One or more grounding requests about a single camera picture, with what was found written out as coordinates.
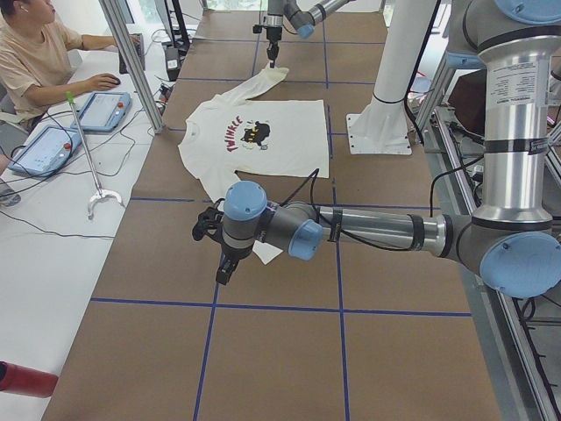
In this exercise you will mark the blue teach pendant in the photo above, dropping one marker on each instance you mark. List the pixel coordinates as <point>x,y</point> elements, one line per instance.
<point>103,111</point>
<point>47,152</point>

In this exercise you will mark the blue teach pendant near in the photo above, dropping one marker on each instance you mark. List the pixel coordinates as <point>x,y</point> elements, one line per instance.
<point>47,152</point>

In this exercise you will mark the blue teach pendant far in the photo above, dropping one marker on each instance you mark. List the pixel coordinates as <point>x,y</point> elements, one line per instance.
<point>103,111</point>

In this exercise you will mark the aluminium frame post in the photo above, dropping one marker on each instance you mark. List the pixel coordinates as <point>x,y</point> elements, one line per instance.
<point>115,19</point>

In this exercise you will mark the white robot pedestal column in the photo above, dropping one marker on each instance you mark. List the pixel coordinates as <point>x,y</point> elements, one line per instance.
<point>381,127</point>

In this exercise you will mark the person in beige shirt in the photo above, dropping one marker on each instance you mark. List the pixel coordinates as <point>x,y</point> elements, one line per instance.
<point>35,68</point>

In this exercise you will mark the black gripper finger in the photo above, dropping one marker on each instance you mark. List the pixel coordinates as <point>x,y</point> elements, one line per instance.
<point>225,270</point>
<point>272,60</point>

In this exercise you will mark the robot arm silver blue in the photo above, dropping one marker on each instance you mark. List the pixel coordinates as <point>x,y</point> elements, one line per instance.
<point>303,22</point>
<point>384,202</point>

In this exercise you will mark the white long-sleeve cat shirt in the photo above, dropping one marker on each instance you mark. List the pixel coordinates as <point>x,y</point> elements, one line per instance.
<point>236,132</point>

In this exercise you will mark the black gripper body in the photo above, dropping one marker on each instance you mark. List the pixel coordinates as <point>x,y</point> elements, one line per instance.
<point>272,36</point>
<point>230,254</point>

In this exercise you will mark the red bottle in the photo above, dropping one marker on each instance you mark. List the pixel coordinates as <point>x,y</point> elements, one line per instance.
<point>27,381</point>

